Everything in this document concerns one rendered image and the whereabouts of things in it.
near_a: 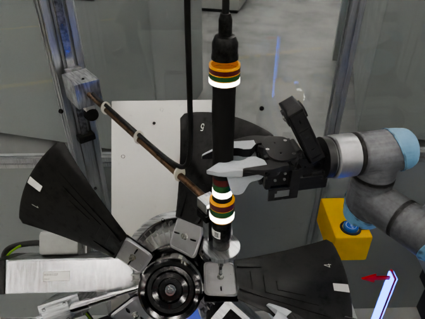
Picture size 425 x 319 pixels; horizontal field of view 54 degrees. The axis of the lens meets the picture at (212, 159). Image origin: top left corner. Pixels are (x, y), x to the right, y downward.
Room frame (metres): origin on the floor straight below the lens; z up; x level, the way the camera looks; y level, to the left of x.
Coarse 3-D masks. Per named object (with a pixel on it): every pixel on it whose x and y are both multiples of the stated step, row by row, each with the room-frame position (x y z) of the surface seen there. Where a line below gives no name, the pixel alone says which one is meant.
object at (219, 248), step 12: (228, 24) 0.53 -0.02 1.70; (216, 36) 0.53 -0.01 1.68; (228, 36) 0.53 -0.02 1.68; (216, 48) 0.52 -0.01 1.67; (228, 48) 0.52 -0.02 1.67; (216, 60) 0.52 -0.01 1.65; (228, 60) 0.52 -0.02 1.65; (216, 228) 0.52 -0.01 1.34; (228, 228) 0.52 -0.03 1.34; (216, 240) 0.52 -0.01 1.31; (228, 240) 0.52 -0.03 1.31
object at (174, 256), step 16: (160, 256) 0.55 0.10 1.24; (176, 256) 0.53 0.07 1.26; (144, 272) 0.50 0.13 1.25; (160, 272) 0.51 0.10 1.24; (176, 272) 0.50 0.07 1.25; (192, 272) 0.50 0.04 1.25; (144, 288) 0.48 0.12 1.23; (160, 288) 0.49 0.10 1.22; (176, 288) 0.49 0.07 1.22; (192, 288) 0.49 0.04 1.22; (144, 304) 0.46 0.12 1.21; (160, 304) 0.46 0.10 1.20; (176, 304) 0.47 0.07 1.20; (192, 304) 0.46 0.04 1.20
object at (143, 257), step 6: (126, 240) 0.56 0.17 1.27; (126, 246) 0.57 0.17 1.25; (132, 246) 0.56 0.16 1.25; (138, 246) 0.55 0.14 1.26; (120, 252) 0.58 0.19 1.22; (126, 252) 0.57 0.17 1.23; (132, 252) 0.56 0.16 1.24; (138, 252) 0.56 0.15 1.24; (144, 252) 0.55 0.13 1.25; (120, 258) 0.58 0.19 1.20; (126, 258) 0.57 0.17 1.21; (138, 258) 0.56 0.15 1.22; (144, 258) 0.55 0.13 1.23; (150, 258) 0.54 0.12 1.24; (126, 264) 0.57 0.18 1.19; (132, 264) 0.57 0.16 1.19; (138, 264) 0.56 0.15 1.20; (144, 264) 0.55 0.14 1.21; (138, 270) 0.56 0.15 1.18
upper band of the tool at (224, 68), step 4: (212, 64) 0.55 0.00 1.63; (216, 64) 0.55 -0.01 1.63; (220, 64) 0.56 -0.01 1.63; (224, 64) 0.56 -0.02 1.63; (228, 64) 0.56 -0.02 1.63; (232, 64) 0.55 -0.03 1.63; (236, 64) 0.55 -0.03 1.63; (212, 68) 0.52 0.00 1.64; (216, 68) 0.52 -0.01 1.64; (220, 68) 0.56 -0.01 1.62; (224, 68) 0.56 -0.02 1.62; (228, 68) 0.56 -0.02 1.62; (232, 68) 0.52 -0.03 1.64; (236, 68) 0.52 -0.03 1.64; (216, 76) 0.52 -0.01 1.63; (212, 80) 0.52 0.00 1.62; (236, 80) 0.52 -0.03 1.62; (220, 88) 0.52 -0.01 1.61; (224, 88) 0.51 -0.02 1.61; (228, 88) 0.52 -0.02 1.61
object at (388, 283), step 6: (390, 276) 0.54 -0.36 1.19; (390, 282) 0.54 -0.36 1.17; (384, 288) 0.55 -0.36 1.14; (384, 294) 0.54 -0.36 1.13; (378, 300) 0.55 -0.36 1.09; (384, 300) 0.54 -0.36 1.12; (378, 306) 0.55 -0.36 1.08; (378, 312) 0.54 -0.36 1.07; (372, 318) 0.55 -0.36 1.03; (378, 318) 0.53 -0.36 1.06
